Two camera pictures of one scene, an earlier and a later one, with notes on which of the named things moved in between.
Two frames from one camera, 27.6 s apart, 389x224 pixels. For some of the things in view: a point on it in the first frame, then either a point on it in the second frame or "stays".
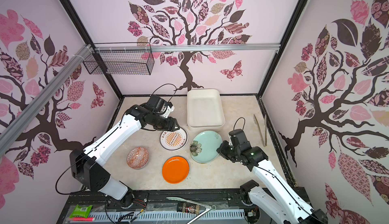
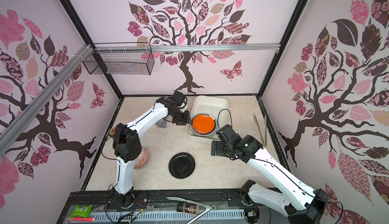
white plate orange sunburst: x=173 y=140 → x=203 y=135
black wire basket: x=120 y=58 stays
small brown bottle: x=187 y=208 stays
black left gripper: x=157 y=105 → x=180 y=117
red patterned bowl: x=137 y=157 stays
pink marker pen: x=82 y=219 stays
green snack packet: x=81 y=211 stays
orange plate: x=175 y=170 → x=203 y=123
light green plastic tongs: x=197 y=217 stays
